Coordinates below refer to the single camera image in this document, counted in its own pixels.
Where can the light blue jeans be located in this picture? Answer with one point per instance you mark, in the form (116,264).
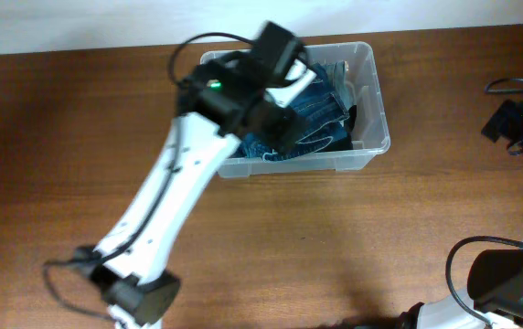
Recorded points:
(337,74)

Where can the white-black left gripper body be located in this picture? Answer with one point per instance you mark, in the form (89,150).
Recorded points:
(279,130)

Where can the dark green-black garment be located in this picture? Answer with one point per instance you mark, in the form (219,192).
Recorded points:
(349,125)

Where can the clear plastic storage container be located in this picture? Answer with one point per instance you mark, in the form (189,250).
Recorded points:
(370,136)

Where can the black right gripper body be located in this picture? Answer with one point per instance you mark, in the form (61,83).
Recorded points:
(513,120)

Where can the dark blue jeans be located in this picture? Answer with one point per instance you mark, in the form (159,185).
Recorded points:
(325,115)

